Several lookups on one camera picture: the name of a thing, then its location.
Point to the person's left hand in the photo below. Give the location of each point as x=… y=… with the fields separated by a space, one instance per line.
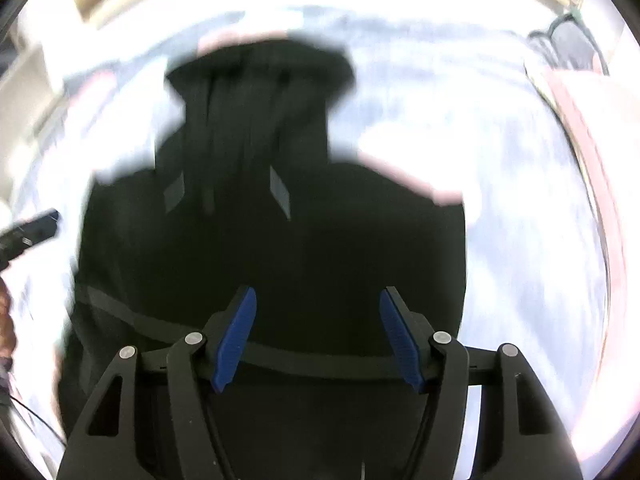
x=8 y=340

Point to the grey pink patterned bedsheet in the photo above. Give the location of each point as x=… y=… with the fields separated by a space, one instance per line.
x=446 y=95

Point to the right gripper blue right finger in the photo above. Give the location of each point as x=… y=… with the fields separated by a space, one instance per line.
x=407 y=339

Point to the black hooded jacket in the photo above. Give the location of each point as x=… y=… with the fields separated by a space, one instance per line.
x=245 y=193

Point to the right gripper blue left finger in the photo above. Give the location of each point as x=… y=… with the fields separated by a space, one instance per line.
x=227 y=334

